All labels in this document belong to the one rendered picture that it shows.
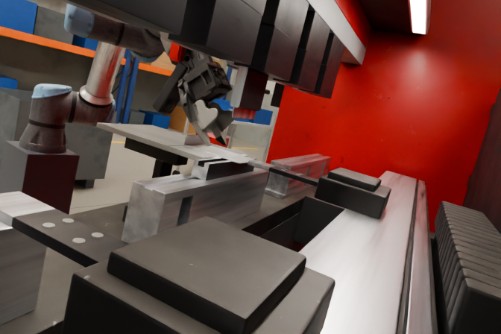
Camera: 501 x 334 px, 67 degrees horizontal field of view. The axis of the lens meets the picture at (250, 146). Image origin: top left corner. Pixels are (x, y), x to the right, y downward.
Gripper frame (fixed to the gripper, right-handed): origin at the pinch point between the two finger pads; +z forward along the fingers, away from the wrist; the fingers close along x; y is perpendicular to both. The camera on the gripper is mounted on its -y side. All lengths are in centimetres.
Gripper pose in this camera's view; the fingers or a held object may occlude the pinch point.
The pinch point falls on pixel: (212, 141)
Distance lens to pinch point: 78.4
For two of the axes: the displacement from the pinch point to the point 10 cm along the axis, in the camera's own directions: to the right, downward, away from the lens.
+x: 4.1, -0.2, 9.1
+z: 3.9, 9.1, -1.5
